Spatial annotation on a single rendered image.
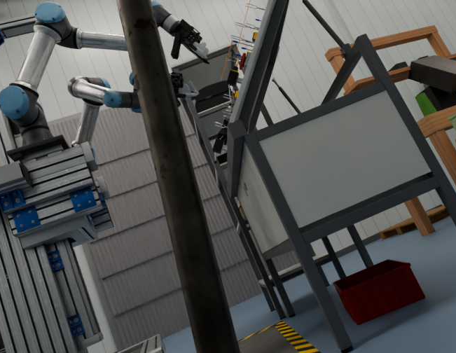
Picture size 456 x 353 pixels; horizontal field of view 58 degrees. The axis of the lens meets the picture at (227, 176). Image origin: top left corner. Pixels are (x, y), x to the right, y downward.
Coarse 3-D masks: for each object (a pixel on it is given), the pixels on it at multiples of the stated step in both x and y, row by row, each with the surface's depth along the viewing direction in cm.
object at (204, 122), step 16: (224, 48) 292; (176, 64) 288; (192, 64) 290; (208, 64) 305; (224, 64) 315; (192, 80) 317; (208, 80) 328; (224, 80) 340; (192, 112) 281; (208, 112) 281; (208, 128) 315; (256, 128) 336; (208, 144) 275; (208, 160) 330; (224, 176) 270; (224, 192) 324; (240, 224) 263; (256, 256) 258; (320, 256) 269; (336, 256) 258; (256, 272) 309; (288, 272) 259; (304, 272) 256; (320, 272) 309; (272, 288) 254; (272, 304) 304
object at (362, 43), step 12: (360, 36) 157; (348, 48) 172; (360, 48) 158; (372, 48) 156; (348, 60) 171; (372, 60) 155; (348, 72) 178; (372, 72) 157; (384, 72) 154; (336, 84) 191; (336, 96) 204
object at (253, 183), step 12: (252, 168) 159; (252, 180) 171; (252, 192) 185; (264, 192) 154; (264, 204) 166; (264, 216) 179; (276, 216) 150; (264, 228) 195; (276, 228) 161; (276, 240) 173
